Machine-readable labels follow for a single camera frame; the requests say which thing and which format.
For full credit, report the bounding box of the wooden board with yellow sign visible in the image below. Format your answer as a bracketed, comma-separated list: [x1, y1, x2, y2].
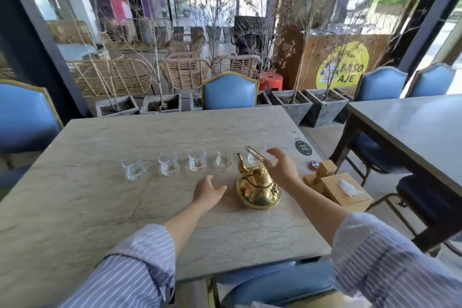
[295, 34, 390, 92]

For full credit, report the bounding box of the person's left hand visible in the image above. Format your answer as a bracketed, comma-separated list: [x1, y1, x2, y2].
[192, 174, 229, 215]

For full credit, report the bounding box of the row of potted bare trees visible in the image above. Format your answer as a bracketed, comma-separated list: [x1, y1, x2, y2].
[72, 0, 416, 128]

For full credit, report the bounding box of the red plastic stool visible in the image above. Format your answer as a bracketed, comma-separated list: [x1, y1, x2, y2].
[258, 72, 283, 92]

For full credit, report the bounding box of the beige marble table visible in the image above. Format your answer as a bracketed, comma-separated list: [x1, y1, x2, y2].
[0, 105, 333, 301]

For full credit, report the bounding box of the white tissue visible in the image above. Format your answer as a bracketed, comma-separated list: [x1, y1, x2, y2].
[338, 180, 363, 197]

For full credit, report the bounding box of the wooden tissue box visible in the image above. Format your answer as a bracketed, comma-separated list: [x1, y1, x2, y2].
[320, 172, 374, 213]

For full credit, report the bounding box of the clear patterned glass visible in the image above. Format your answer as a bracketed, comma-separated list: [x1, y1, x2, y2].
[187, 148, 207, 173]
[247, 147, 267, 167]
[216, 145, 233, 169]
[158, 152, 180, 177]
[121, 159, 147, 181]

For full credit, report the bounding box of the person's right hand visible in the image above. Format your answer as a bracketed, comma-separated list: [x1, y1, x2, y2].
[261, 148, 302, 190]

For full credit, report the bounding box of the person's left forearm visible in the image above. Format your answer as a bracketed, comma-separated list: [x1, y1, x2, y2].
[59, 199, 208, 308]

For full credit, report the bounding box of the black round sticker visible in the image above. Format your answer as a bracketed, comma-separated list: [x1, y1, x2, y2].
[295, 141, 313, 157]

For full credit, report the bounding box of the black bulky machine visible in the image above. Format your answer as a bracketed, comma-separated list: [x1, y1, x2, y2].
[231, 15, 275, 56]

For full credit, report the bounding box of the grey black-legged table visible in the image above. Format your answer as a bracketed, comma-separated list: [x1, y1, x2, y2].
[329, 94, 462, 253]

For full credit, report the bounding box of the group of rattan chairs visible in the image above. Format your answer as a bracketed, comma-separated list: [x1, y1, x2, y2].
[0, 19, 262, 99]

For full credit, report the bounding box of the gold metal teapot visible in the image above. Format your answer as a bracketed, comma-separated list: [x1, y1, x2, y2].
[233, 145, 282, 210]

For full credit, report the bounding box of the blue gold-framed chair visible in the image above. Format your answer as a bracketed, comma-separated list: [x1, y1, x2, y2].
[348, 65, 409, 175]
[405, 63, 457, 98]
[207, 260, 347, 308]
[0, 79, 64, 189]
[201, 72, 259, 110]
[366, 174, 462, 258]

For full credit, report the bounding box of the person's right forearm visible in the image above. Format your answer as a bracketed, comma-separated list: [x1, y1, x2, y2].
[287, 178, 462, 308]

